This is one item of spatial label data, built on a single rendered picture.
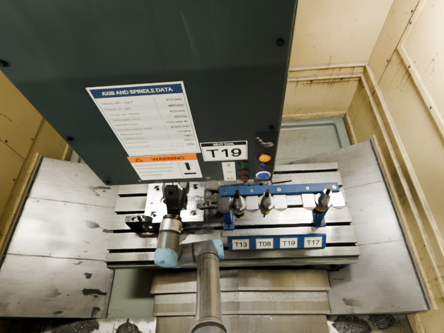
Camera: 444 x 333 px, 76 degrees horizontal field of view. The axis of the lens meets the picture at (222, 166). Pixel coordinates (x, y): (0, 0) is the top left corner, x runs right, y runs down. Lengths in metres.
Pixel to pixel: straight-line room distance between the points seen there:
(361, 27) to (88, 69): 1.51
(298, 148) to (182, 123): 1.58
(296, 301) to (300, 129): 1.18
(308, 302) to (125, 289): 0.96
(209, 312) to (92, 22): 0.73
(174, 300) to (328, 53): 1.56
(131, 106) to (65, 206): 1.46
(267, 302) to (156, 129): 1.14
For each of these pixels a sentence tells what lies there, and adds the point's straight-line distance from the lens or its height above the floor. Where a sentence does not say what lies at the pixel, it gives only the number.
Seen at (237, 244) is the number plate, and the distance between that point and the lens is 1.38.
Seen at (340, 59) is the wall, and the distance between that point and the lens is 1.89.
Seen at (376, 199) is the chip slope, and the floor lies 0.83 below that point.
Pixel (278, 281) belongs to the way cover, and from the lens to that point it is 1.53.
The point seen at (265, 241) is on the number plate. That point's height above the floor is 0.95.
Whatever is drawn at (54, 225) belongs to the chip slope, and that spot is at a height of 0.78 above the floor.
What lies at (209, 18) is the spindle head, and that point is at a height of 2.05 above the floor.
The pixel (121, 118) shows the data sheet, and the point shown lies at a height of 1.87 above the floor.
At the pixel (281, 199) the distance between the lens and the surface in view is 1.15.
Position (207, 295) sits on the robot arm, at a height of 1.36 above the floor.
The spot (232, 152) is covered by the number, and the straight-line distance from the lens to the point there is 0.63.
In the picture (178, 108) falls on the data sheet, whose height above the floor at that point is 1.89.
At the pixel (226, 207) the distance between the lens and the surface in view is 1.14.
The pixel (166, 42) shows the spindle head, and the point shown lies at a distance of 0.44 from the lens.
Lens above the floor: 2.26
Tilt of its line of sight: 58 degrees down
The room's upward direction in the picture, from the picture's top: 9 degrees counter-clockwise
